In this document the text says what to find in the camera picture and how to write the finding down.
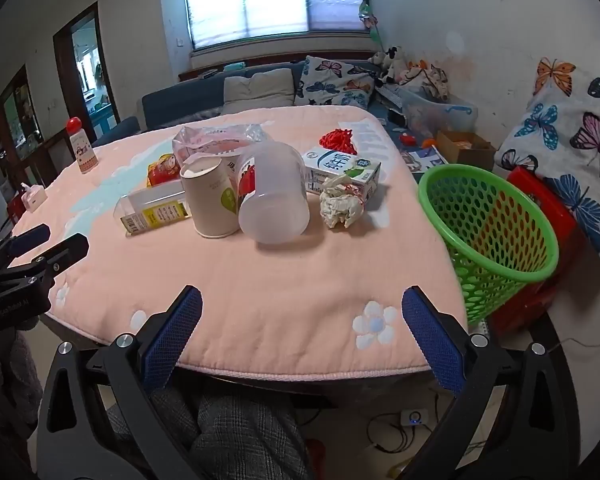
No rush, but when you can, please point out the person's left forearm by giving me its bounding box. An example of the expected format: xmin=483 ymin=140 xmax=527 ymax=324
xmin=0 ymin=329 xmax=45 ymax=428

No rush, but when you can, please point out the red mesh net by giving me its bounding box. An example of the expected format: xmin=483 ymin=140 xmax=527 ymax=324
xmin=319 ymin=128 xmax=357 ymax=155

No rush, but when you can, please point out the white paper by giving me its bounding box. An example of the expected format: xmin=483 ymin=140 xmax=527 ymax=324
xmin=319 ymin=175 xmax=368 ymax=231

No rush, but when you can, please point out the window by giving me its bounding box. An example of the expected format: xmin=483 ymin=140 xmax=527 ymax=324
xmin=182 ymin=0 xmax=370 ymax=52

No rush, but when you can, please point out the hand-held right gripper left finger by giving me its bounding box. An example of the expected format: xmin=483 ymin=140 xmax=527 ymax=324
xmin=36 ymin=285 xmax=216 ymax=480

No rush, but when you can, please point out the small butterfly print pillow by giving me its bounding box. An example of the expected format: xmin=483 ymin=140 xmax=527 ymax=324
xmin=296 ymin=56 xmax=376 ymax=109

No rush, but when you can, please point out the dark glass cabinet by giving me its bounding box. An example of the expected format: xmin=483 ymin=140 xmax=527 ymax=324
xmin=0 ymin=65 xmax=46 ymax=161

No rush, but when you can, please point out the beige paper cup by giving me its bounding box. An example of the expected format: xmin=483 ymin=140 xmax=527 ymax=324
xmin=180 ymin=155 xmax=241 ymax=239

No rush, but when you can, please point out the person's grey plaid leg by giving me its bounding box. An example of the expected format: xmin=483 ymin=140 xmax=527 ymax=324
xmin=105 ymin=390 xmax=311 ymax=480

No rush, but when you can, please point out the red printed plastic cup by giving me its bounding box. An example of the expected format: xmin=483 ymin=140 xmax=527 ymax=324
xmin=146 ymin=154 xmax=183 ymax=187

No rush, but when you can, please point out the clear box with yellow label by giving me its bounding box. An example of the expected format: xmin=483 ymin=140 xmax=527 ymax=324
xmin=114 ymin=182 xmax=193 ymax=237

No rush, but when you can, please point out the large butterfly print cushion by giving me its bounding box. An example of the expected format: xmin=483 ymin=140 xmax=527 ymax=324
xmin=495 ymin=57 xmax=600 ymax=266

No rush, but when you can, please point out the pile of plush toys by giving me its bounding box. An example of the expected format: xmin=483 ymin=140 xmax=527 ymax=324
xmin=400 ymin=60 xmax=451 ymax=101

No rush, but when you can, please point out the blue white booklet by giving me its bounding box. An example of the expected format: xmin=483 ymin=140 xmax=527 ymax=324
xmin=400 ymin=146 xmax=448 ymax=173

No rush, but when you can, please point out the blue sofa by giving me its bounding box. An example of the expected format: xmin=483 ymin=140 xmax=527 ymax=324
xmin=92 ymin=60 xmax=486 ymax=171

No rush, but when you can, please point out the pink tissue box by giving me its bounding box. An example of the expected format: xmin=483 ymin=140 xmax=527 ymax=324
xmin=20 ymin=182 xmax=48 ymax=209

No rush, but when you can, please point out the green plastic basket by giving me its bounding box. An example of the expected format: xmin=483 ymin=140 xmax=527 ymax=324
xmin=418 ymin=164 xmax=560 ymax=326

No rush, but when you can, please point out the black white cow plush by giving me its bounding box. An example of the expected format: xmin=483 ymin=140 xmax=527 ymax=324
xmin=372 ymin=47 xmax=403 ymax=83

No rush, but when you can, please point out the colourful pinwheel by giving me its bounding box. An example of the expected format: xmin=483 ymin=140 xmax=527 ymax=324
xmin=358 ymin=2 xmax=396 ymax=53

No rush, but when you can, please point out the red plastic stool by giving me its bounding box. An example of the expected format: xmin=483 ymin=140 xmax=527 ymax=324
xmin=487 ymin=166 xmax=583 ymax=333

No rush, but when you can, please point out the brown cardboard box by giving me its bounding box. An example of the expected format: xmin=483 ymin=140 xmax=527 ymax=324
xmin=436 ymin=131 xmax=497 ymax=171

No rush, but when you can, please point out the clear pink plastic bag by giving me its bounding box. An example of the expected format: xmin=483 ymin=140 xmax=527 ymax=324
xmin=172 ymin=122 xmax=276 ymax=161

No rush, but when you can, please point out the clear plastic storage box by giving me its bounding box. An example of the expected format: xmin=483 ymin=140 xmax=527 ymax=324
xmin=400 ymin=85 xmax=479 ymax=133

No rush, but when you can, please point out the translucent tub with fruit label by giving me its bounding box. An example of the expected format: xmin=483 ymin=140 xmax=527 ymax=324
xmin=236 ymin=141 xmax=311 ymax=246

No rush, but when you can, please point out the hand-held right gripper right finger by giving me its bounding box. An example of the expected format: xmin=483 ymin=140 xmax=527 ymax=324
xmin=401 ymin=285 xmax=581 ymax=480

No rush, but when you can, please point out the dark wooden door frame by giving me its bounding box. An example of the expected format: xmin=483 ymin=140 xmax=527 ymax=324
xmin=53 ymin=2 xmax=121 ymax=146

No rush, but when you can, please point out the white green milk carton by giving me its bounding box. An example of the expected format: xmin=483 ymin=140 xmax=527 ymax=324
xmin=300 ymin=147 xmax=382 ymax=204

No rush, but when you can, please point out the white bottle with red cap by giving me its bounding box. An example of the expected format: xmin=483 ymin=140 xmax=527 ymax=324
xmin=66 ymin=116 xmax=98 ymax=175

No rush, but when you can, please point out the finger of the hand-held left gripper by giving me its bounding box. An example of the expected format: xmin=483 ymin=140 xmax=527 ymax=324
xmin=5 ymin=233 xmax=90 ymax=291
xmin=0 ymin=224 xmax=51 ymax=271

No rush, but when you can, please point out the grey pillow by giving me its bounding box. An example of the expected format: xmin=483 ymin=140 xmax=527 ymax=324
xmin=222 ymin=68 xmax=296 ymax=115

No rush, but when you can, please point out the dark wooden chair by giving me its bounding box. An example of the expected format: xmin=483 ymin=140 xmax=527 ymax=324
xmin=25 ymin=127 xmax=76 ymax=186

